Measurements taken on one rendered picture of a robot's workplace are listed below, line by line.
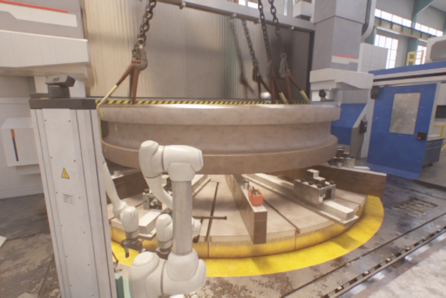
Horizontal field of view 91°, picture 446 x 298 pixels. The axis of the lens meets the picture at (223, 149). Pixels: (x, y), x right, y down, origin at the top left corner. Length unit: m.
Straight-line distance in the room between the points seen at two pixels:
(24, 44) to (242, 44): 4.71
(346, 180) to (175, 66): 4.38
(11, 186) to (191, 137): 3.98
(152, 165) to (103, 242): 0.39
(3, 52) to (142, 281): 3.10
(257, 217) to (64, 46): 3.12
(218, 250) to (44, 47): 3.22
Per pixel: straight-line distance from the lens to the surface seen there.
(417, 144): 7.03
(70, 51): 3.60
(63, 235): 1.36
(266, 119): 2.94
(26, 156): 5.34
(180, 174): 1.10
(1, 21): 4.22
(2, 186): 6.00
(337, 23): 6.85
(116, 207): 1.80
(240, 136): 2.99
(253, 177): 4.33
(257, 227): 2.45
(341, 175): 4.36
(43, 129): 1.24
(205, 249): 2.81
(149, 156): 1.12
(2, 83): 4.72
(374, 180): 4.31
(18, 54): 3.68
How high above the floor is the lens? 1.75
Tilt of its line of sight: 11 degrees down
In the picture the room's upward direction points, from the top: straight up
